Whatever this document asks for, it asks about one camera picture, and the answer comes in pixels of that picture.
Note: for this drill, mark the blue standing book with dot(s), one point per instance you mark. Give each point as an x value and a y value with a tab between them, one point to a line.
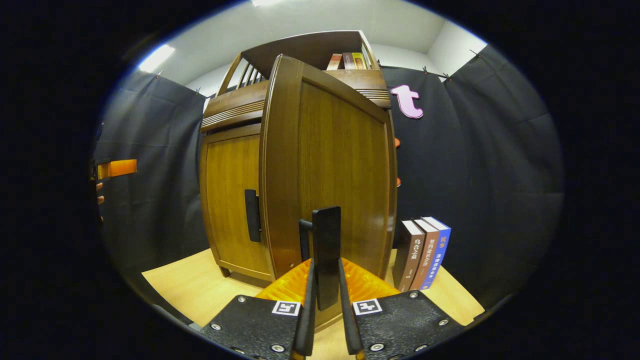
437	255

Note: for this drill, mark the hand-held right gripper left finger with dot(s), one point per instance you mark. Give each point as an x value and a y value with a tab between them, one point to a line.
305	325

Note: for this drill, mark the dark brown slim book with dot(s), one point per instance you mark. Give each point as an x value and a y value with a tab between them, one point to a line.
348	61

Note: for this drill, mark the wooden double-door shoe cabinet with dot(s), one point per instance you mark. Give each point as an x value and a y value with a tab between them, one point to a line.
235	105

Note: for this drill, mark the black backdrop cloth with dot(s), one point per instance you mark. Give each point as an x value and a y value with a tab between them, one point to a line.
490	175

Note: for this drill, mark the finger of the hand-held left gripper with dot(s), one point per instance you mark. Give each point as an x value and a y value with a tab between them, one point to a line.
120	168

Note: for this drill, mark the light brown standing book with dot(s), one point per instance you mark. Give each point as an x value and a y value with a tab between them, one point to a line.
425	260

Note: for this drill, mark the dark brown standing book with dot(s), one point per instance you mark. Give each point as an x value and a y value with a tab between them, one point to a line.
409	255

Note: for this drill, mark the small ceiling light panel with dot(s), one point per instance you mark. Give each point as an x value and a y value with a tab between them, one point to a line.
156	58

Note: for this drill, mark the wooden cabinet door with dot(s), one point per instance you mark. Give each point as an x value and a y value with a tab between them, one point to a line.
340	165
225	200

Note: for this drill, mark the wide ceiling light panel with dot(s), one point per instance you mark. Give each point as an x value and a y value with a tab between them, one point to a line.
267	2

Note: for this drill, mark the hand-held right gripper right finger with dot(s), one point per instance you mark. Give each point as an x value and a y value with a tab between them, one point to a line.
350	325

